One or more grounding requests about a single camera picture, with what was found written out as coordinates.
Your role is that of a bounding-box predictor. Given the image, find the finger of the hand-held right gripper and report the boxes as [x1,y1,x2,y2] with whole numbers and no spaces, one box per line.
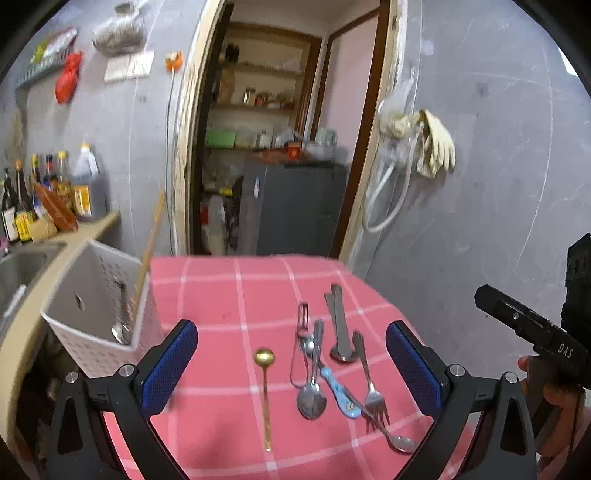
[475,285,591,389]

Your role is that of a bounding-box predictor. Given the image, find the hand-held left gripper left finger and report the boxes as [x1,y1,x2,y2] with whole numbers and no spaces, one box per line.
[46,319,199,480]

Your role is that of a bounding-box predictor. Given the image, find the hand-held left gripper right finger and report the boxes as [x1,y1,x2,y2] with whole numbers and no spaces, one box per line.
[385,320,539,480]

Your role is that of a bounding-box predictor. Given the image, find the steel fork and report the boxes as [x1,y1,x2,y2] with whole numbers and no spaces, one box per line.
[352,331,390,433]

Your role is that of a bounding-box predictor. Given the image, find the small steel spoon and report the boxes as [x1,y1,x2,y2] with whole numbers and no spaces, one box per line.
[344,394,419,454]

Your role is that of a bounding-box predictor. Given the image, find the blue-handled spoon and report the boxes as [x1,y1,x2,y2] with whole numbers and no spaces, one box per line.
[298,336,364,420]

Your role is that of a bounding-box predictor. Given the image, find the steel flat-handled ladle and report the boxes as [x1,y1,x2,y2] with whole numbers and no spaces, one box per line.
[329,284,359,363]

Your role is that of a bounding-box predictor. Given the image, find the white plastic utensil basket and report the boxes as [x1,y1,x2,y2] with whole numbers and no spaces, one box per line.
[41,239,164,380]

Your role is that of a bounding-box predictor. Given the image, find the gold long-handled spoon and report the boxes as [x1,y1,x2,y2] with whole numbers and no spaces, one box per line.
[254,348,276,452]

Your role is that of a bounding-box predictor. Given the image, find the steel flat-handled utensil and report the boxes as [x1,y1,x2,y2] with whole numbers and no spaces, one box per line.
[325,294,340,347]

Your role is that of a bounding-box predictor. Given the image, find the large steel spoon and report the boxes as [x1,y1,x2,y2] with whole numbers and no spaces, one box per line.
[297,319,328,420]

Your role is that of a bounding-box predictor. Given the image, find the steel wire peeler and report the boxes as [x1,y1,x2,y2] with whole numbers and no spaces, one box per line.
[290,302,311,388]

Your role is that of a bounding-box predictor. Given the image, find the person's right hand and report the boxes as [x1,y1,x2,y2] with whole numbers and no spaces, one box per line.
[517,355,591,459]

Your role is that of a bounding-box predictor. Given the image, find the pink checked tablecloth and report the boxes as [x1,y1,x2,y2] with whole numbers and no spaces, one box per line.
[99,254,468,480]

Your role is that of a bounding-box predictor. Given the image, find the wooden stick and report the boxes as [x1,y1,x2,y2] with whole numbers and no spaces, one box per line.
[127,191,167,320]

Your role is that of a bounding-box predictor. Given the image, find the white plastic jug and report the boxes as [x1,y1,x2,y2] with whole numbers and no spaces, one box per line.
[207,194,228,256]

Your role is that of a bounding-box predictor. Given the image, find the steel sink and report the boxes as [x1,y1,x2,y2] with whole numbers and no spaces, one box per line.
[0,242,66,324]

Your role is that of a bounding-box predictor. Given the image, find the tan sponge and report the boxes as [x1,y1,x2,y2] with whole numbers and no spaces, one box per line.
[30,217,59,241]

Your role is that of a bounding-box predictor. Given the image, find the red-brown packet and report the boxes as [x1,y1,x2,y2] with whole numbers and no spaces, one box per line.
[34,184,79,232]

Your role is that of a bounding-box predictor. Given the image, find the cream rubber gloves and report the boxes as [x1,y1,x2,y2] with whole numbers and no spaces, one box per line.
[379,109,457,180]

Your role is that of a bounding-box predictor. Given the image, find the large soy sauce jug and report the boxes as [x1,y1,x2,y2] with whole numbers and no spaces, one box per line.
[71,143,107,222]

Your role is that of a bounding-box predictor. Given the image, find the grey cabinet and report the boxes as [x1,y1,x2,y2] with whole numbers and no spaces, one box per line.
[237,158,348,258]

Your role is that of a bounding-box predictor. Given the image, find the dark bottle yellow label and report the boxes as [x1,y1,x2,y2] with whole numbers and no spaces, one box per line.
[13,159,37,244]

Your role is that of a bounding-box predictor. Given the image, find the amber sauce bottle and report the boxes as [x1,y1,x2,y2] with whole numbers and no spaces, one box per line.
[55,151,75,214]

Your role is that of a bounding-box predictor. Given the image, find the dark bottle white label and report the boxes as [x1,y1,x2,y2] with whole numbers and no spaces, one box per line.
[0,168,20,244]

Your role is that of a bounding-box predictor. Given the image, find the dark sauce bottle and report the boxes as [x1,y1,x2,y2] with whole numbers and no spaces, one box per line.
[30,154,45,195]
[43,154,59,190]

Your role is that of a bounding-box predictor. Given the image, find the green box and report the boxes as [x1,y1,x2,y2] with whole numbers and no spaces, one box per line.
[205,129,236,149]

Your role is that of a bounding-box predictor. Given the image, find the clear plastic bag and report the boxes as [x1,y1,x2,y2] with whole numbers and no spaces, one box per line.
[379,78,417,139]

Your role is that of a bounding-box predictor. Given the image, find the red plastic bag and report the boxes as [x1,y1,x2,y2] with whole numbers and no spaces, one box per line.
[55,52,83,105]

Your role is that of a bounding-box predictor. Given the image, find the wooden shelf unit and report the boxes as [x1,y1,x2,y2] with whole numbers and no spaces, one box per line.
[203,22,322,154]

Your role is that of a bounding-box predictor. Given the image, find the clear bag of dried goods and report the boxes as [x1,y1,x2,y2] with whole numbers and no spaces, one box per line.
[91,15,145,57]

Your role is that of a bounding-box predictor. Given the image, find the colourful snack packet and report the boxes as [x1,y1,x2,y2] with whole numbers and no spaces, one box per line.
[30,26,78,64]

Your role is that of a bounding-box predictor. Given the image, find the white hose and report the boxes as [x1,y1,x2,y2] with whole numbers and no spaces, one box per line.
[362,134,424,233]

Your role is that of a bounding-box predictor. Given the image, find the thin wall cable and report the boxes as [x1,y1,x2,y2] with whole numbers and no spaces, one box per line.
[165,71,180,256]

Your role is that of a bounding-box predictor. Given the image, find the white wall switch plate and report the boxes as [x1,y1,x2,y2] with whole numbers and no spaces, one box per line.
[127,51,155,78]
[104,56,131,84]

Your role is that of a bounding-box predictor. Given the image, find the wall rack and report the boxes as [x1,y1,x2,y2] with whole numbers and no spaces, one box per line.
[16,54,71,89]

